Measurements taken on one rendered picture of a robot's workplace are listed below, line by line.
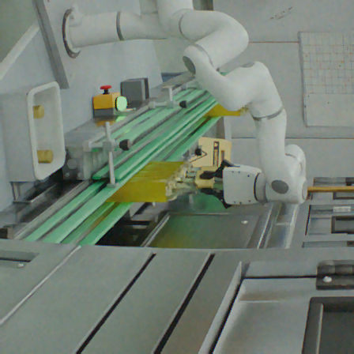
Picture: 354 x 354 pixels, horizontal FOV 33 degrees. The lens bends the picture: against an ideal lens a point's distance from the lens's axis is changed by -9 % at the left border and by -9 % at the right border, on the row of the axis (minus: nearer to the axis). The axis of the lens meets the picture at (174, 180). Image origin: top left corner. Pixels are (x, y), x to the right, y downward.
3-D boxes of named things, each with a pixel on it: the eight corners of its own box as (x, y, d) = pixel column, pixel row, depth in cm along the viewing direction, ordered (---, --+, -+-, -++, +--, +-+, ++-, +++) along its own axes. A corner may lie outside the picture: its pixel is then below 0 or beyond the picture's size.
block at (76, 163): (62, 182, 165) (85, 182, 163) (58, 147, 163) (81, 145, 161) (67, 178, 169) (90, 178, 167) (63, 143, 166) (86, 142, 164)
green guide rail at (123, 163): (92, 179, 168) (120, 179, 166) (92, 175, 168) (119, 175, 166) (218, 86, 330) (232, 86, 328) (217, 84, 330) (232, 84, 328)
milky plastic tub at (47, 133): (9, 182, 148) (39, 182, 146) (-1, 93, 142) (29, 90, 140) (39, 164, 164) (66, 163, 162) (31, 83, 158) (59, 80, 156)
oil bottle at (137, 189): (101, 201, 175) (177, 202, 170) (99, 182, 174) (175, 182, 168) (107, 195, 181) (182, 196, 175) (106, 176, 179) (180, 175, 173)
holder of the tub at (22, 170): (12, 202, 150) (37, 203, 148) (-2, 94, 143) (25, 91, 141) (39, 183, 166) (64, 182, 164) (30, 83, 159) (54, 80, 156)
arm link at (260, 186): (275, 201, 171) (265, 201, 172) (274, 170, 168) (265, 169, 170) (265, 210, 164) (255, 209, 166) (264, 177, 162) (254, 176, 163)
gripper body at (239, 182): (269, 201, 172) (232, 197, 177) (267, 164, 169) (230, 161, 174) (258, 209, 165) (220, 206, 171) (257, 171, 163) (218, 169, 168)
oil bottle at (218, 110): (200, 117, 291) (260, 116, 283) (198, 104, 289) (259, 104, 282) (202, 114, 296) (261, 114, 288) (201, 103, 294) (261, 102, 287)
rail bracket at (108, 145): (86, 188, 164) (131, 188, 161) (80, 125, 160) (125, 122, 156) (90, 185, 167) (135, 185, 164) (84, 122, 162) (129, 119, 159)
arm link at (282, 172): (257, 101, 156) (284, 168, 166) (239, 129, 147) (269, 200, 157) (286, 98, 151) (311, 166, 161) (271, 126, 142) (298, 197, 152)
